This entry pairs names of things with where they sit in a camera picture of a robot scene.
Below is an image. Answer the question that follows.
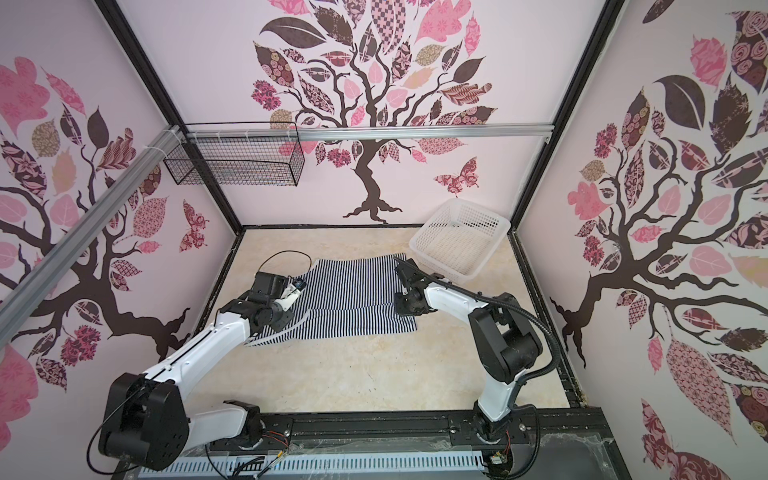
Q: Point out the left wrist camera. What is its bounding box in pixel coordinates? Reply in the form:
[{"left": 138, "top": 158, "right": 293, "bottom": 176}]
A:
[{"left": 247, "top": 272, "right": 307, "bottom": 312}]

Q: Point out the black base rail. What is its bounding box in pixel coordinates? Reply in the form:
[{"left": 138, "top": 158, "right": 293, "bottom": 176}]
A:
[{"left": 211, "top": 407, "right": 611, "bottom": 453}]

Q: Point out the black wire mesh basket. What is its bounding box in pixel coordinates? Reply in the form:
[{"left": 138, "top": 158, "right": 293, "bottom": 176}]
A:
[{"left": 164, "top": 120, "right": 305, "bottom": 187}]

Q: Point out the right black corrugated cable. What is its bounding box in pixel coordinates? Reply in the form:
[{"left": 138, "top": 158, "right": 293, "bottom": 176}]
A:
[{"left": 398, "top": 260, "right": 564, "bottom": 480}]

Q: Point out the left aluminium rail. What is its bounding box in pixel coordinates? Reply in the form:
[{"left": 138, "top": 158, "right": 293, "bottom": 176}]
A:
[{"left": 1, "top": 125, "right": 183, "bottom": 345}]

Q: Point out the aluminium rail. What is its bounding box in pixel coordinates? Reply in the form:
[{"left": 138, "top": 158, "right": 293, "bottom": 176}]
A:
[
  {"left": 186, "top": 123, "right": 554, "bottom": 142},
  {"left": 1, "top": 125, "right": 183, "bottom": 345}
]

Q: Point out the back aluminium rail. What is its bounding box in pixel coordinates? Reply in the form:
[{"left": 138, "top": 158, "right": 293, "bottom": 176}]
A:
[{"left": 186, "top": 123, "right": 554, "bottom": 142}]

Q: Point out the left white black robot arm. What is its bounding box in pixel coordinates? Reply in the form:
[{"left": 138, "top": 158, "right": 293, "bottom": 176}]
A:
[{"left": 92, "top": 298, "right": 293, "bottom": 471}]

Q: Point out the blue white striped tank top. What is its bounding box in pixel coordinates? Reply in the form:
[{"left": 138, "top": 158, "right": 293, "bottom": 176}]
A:
[{"left": 245, "top": 253, "right": 417, "bottom": 347}]

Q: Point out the white plastic laundry basket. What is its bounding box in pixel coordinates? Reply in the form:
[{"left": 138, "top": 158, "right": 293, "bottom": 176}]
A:
[{"left": 409, "top": 199, "right": 511, "bottom": 284}]

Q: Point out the left thin black cable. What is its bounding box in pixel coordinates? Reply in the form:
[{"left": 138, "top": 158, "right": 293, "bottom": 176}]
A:
[{"left": 257, "top": 250, "right": 313, "bottom": 277}]

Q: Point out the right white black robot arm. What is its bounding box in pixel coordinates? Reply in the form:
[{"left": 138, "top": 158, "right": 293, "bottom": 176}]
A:
[{"left": 395, "top": 259, "right": 562, "bottom": 442}]

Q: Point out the white slotted cable duct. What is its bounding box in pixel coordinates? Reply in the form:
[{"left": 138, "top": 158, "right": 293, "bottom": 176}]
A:
[{"left": 134, "top": 451, "right": 485, "bottom": 479}]

